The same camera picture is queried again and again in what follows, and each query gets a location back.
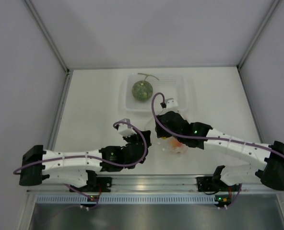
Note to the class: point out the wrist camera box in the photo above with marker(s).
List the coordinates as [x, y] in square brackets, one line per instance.
[169, 104]
[124, 128]

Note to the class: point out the clear zip top bag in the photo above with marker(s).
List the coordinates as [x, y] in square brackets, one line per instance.
[150, 125]

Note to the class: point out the aluminium mounting rail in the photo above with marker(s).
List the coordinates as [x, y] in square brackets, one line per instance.
[155, 183]

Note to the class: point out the slotted grey cable duct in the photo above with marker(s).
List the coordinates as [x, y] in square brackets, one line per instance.
[132, 199]

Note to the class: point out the green netted fake melon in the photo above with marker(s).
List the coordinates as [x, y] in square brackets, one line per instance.
[142, 90]

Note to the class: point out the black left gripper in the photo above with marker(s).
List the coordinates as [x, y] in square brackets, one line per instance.
[137, 136]

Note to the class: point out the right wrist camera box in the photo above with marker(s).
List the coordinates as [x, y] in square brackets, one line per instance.
[169, 104]

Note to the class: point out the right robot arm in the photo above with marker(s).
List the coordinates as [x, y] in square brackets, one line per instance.
[264, 162]

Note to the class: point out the pink fake food piece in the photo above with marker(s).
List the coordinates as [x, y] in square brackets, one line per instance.
[176, 147]

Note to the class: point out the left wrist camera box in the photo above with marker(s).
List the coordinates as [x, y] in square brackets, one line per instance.
[124, 128]

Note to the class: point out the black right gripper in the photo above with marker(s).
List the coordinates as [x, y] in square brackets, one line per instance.
[162, 132]

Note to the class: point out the white perforated plastic basket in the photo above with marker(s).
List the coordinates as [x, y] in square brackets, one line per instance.
[174, 86]

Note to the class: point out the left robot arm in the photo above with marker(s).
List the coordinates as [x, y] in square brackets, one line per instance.
[80, 169]

